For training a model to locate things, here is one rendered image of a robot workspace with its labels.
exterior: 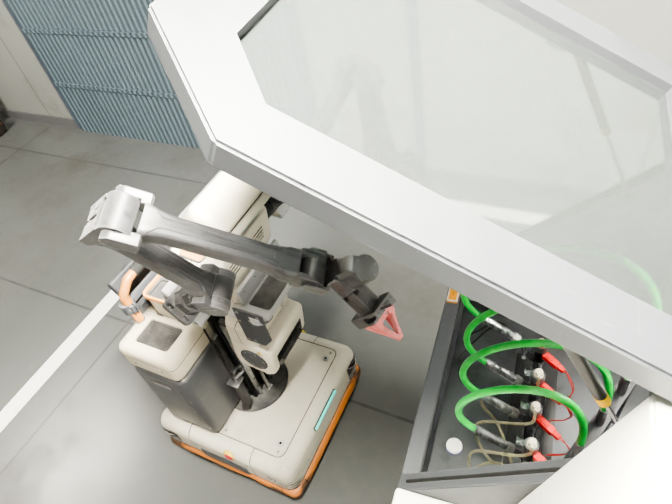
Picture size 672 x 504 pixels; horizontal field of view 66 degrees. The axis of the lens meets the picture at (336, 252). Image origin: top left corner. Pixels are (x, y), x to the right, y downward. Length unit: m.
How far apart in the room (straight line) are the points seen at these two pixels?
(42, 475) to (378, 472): 1.54
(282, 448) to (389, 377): 0.66
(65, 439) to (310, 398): 1.29
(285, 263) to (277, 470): 1.21
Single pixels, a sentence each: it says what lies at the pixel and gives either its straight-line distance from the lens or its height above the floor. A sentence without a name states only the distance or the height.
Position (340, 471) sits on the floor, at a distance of 2.35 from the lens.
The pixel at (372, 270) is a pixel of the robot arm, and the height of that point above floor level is 1.40.
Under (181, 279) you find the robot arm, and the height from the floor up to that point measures 1.36.
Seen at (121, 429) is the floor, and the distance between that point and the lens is 2.81.
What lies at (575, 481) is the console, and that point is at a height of 1.35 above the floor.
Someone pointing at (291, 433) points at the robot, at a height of 0.28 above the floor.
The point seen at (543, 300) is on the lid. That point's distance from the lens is 0.59.
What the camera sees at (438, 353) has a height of 0.95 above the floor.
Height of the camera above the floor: 2.16
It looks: 45 degrees down
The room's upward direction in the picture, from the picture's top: 14 degrees counter-clockwise
